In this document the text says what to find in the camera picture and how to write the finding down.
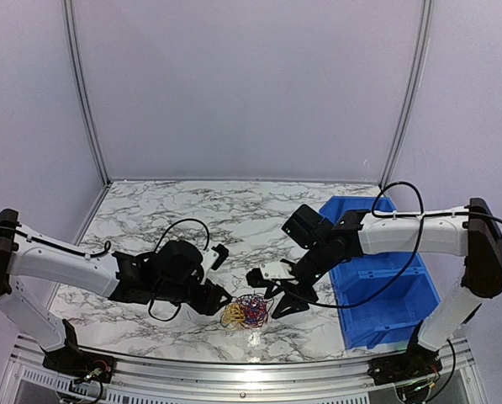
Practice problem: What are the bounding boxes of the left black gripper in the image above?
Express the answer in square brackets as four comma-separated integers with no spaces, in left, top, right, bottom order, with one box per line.
[155,277,233,316]

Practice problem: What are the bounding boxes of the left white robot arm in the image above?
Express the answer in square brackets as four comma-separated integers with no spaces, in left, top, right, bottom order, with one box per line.
[0,209,232,375]

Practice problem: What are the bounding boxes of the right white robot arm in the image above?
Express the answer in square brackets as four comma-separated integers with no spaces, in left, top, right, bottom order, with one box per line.
[257,197,502,377]

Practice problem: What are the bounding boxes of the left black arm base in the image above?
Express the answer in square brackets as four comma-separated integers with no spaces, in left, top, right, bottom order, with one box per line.
[42,320,116,383]

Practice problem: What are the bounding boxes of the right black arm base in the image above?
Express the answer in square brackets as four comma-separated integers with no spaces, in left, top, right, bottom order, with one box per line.
[367,336,442,385]

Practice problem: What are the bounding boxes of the middle blue storage bin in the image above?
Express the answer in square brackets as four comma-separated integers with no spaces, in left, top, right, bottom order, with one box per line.
[328,252,427,291]

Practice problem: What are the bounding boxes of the blue storage bin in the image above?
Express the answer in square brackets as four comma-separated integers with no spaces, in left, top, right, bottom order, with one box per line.
[334,270,440,349]
[319,196,395,224]
[328,252,427,291]

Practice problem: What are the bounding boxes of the far blue storage bin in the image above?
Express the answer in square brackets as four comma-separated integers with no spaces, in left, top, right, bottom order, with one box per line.
[319,196,395,224]

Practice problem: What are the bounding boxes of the near blue storage bin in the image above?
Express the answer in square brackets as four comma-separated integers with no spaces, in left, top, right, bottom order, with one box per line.
[334,270,440,349]

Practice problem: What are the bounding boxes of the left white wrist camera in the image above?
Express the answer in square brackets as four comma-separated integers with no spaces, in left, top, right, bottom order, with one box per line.
[202,243,230,272]

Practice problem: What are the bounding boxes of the aluminium front frame rail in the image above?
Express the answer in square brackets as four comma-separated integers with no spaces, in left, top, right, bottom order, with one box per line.
[6,344,478,404]

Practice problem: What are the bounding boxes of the right aluminium corner post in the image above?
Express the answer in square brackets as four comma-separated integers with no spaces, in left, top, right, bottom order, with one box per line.
[379,0,435,188]

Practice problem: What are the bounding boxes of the aluminium corner post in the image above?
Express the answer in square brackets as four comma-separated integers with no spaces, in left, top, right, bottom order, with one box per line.
[62,0,111,188]
[379,0,435,188]

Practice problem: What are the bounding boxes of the left aluminium corner post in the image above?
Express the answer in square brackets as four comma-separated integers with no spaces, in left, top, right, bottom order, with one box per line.
[62,0,111,188]

